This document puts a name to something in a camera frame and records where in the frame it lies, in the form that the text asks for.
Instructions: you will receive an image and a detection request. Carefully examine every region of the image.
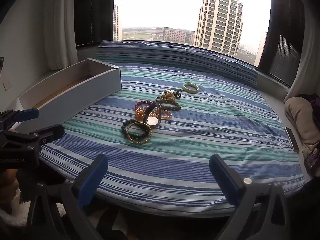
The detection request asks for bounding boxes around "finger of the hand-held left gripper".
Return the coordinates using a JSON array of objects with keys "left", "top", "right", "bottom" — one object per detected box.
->
[
  {"left": 0, "top": 108, "right": 40, "bottom": 130},
  {"left": 0, "top": 124, "right": 65, "bottom": 150}
]

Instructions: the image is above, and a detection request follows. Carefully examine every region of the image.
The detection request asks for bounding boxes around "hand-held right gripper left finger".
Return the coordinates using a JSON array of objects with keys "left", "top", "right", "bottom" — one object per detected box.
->
[{"left": 26, "top": 154, "right": 109, "bottom": 240}]

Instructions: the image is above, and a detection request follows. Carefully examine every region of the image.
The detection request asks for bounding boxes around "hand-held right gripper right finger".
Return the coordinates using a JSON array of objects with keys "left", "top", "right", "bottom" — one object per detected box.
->
[{"left": 209, "top": 154, "right": 292, "bottom": 240}]

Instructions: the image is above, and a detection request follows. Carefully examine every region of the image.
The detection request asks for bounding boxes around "grey cardboard box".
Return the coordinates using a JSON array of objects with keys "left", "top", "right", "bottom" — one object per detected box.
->
[{"left": 16, "top": 58, "right": 122, "bottom": 136}]

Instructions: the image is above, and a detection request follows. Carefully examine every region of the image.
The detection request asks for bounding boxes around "gold charm jewelry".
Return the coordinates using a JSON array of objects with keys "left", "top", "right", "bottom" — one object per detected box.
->
[{"left": 155, "top": 90, "right": 177, "bottom": 103}]

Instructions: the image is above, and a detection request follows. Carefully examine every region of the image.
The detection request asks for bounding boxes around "person's left forearm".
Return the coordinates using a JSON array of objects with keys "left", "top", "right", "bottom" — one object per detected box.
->
[{"left": 0, "top": 168, "right": 63, "bottom": 230}]

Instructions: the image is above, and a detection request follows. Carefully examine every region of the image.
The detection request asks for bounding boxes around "blue green striped blanket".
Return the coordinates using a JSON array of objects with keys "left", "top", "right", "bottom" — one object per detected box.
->
[{"left": 37, "top": 40, "right": 307, "bottom": 217}]

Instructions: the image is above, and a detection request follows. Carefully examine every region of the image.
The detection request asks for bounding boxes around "gold bangle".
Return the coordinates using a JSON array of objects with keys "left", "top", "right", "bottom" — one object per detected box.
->
[{"left": 126, "top": 122, "right": 153, "bottom": 145}]

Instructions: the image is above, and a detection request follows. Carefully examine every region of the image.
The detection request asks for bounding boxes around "dark flat device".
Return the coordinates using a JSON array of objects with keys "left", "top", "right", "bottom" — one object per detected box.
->
[{"left": 285, "top": 127, "right": 300, "bottom": 153}]

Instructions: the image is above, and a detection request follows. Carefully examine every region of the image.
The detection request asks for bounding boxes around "white curtain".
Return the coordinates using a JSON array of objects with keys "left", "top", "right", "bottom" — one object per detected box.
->
[
  {"left": 44, "top": 0, "right": 79, "bottom": 71},
  {"left": 282, "top": 10, "right": 320, "bottom": 101}
]

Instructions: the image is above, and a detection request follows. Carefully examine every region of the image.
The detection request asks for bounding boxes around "beige cushion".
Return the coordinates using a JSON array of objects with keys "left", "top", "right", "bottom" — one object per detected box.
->
[{"left": 284, "top": 96, "right": 320, "bottom": 153}]

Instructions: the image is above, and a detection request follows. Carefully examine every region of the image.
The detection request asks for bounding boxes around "pale jade bangle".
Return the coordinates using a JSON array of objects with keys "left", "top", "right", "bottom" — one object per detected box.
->
[{"left": 182, "top": 82, "right": 200, "bottom": 93}]

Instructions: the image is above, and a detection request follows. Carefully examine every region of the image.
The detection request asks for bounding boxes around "dark purple cloth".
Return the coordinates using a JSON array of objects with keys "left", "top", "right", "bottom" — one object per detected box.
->
[{"left": 304, "top": 94, "right": 320, "bottom": 120}]

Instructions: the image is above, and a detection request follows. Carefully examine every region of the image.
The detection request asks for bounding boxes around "dark window blind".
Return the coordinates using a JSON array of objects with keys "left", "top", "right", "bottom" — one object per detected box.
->
[{"left": 269, "top": 35, "right": 302, "bottom": 87}]

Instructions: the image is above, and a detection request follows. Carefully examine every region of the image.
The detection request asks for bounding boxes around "dark bead bracelet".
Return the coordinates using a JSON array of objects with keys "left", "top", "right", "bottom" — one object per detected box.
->
[{"left": 122, "top": 119, "right": 150, "bottom": 142}]

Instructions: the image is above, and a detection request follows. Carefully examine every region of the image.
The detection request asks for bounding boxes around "black strap wristwatch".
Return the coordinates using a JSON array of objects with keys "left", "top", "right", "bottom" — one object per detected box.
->
[{"left": 143, "top": 102, "right": 163, "bottom": 127}]

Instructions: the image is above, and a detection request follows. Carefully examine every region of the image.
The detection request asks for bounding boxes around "amber bead bracelet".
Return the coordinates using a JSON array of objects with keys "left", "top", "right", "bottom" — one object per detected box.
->
[{"left": 135, "top": 106, "right": 172, "bottom": 121}]

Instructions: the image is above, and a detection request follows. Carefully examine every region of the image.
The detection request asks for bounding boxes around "brown bead bracelet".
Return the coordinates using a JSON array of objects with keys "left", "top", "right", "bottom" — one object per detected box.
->
[{"left": 156, "top": 101, "right": 182, "bottom": 112}]

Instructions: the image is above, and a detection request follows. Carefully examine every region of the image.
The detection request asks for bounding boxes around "red bead bracelet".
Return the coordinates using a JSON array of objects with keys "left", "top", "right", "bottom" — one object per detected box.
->
[{"left": 134, "top": 100, "right": 153, "bottom": 113}]

